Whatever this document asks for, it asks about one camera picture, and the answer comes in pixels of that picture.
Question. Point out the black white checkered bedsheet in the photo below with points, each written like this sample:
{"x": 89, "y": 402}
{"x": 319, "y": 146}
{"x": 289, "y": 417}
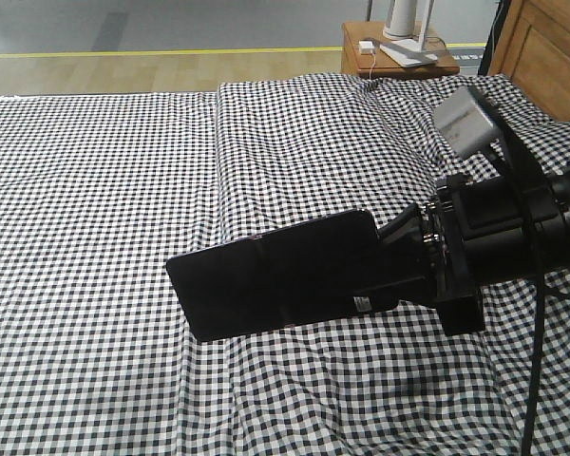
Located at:
{"x": 96, "y": 358}

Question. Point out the black white checkered duvet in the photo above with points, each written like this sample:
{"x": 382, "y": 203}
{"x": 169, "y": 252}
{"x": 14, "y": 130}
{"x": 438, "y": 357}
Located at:
{"x": 391, "y": 383}

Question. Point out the black foldable smartphone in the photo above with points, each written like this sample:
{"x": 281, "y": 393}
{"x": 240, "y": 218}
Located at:
{"x": 311, "y": 272}

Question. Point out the white charger adapter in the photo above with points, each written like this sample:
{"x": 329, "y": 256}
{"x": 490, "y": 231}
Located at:
{"x": 366, "y": 47}

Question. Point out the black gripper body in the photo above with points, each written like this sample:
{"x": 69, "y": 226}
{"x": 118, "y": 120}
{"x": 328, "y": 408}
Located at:
{"x": 483, "y": 243}

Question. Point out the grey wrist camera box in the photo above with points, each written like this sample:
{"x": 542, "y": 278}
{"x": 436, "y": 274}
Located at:
{"x": 464, "y": 123}

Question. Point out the wooden headboard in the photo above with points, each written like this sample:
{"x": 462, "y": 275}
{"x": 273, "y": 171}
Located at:
{"x": 533, "y": 51}

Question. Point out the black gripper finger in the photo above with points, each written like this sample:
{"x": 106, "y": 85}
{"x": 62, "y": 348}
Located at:
{"x": 417, "y": 290}
{"x": 405, "y": 233}

